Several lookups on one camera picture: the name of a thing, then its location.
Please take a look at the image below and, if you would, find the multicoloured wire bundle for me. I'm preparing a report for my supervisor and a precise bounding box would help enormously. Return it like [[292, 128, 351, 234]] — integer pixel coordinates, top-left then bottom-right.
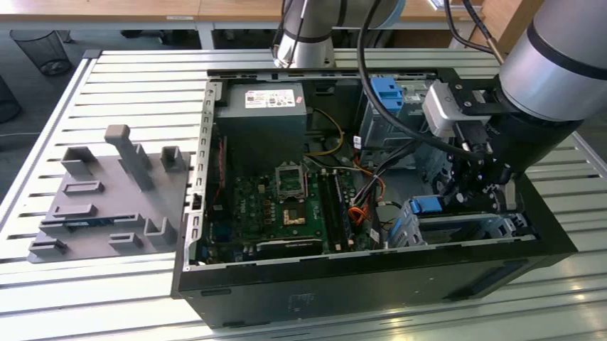
[[331, 165, 386, 207]]

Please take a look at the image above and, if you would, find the grey parts rack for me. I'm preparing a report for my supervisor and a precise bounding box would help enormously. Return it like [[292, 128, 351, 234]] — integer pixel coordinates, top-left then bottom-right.
[[27, 124, 191, 264]]

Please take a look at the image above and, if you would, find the CPU socket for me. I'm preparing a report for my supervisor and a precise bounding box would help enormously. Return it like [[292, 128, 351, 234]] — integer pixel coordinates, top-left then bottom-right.
[[273, 161, 309, 202]]

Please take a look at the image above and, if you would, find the grey power supply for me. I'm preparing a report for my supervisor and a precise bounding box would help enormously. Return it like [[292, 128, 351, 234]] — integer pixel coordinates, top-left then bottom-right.
[[213, 82, 309, 166]]

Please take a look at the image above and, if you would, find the black RAM slot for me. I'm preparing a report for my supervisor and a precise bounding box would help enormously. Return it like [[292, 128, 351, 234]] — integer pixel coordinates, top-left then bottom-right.
[[332, 168, 355, 246], [319, 169, 341, 249]]

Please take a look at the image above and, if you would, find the dark RAM stick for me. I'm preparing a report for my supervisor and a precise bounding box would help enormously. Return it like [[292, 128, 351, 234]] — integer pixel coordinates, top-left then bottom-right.
[[40, 218, 115, 230]]

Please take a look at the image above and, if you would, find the black arm base cable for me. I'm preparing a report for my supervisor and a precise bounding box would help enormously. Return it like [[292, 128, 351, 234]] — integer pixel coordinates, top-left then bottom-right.
[[272, 0, 312, 68]]

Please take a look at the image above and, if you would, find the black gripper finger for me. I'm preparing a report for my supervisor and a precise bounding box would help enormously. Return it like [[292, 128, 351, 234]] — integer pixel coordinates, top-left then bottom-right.
[[444, 156, 486, 214], [483, 177, 519, 213]]

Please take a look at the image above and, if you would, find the gold square chipset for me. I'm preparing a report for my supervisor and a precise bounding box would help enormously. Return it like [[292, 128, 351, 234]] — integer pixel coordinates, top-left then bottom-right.
[[283, 208, 307, 226]]

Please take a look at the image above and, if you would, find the wooden cabinet panel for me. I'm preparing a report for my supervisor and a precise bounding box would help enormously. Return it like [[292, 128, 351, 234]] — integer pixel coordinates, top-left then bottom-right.
[[474, 0, 547, 54]]

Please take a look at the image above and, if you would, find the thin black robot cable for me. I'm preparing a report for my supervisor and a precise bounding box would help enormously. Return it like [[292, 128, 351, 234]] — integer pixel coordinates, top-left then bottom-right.
[[462, 0, 507, 65], [443, 0, 504, 58]]

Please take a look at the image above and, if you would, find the black PC case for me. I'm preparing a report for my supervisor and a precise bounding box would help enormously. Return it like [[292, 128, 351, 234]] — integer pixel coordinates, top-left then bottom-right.
[[169, 66, 579, 330]]

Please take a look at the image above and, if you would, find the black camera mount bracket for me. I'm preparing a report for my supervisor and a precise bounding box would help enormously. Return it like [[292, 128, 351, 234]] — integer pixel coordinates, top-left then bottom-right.
[[448, 80, 511, 117]]

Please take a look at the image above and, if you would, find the metal disk bay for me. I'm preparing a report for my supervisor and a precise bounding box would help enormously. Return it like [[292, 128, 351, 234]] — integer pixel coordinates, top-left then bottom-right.
[[386, 193, 540, 249]]

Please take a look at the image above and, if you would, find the wooden desk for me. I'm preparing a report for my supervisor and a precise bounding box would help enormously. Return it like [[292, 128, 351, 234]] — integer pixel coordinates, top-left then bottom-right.
[[0, 0, 484, 49]]

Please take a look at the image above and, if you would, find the orange flat wire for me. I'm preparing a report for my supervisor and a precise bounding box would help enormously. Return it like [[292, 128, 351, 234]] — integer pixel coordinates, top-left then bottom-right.
[[348, 207, 376, 225]]

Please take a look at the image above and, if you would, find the thin red wire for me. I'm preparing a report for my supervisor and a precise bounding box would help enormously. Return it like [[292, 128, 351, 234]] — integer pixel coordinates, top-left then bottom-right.
[[215, 136, 229, 200]]

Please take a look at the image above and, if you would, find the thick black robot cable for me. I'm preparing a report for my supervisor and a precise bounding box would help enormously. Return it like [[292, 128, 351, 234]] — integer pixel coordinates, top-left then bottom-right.
[[356, 0, 490, 159]]

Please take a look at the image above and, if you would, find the blue drive latch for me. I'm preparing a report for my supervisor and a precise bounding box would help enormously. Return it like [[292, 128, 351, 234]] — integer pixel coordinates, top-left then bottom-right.
[[371, 77, 406, 114]]

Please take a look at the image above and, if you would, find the black mesh wastebasket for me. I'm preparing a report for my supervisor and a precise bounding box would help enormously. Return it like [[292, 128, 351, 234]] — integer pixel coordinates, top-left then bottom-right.
[[8, 28, 73, 75]]

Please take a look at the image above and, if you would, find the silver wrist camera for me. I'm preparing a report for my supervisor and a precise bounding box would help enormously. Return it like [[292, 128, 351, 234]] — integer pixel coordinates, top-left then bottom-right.
[[422, 83, 475, 138]]

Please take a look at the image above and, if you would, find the metal drive cage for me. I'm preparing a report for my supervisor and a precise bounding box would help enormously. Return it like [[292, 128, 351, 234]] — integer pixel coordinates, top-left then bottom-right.
[[357, 76, 451, 171]]

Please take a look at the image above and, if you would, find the thick black cable bundle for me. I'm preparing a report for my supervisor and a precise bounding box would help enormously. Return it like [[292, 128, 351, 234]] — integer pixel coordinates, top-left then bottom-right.
[[372, 139, 431, 178]]

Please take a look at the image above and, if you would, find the green motherboard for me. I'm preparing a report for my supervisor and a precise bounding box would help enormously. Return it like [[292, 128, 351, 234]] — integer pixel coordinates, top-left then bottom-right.
[[196, 159, 380, 266]]

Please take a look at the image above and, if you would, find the hard disk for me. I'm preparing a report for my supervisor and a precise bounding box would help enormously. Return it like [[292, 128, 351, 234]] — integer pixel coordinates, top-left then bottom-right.
[[408, 195, 451, 216]]

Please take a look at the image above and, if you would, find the yellow wire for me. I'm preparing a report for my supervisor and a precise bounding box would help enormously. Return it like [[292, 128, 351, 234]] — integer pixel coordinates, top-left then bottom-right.
[[303, 108, 345, 157]]

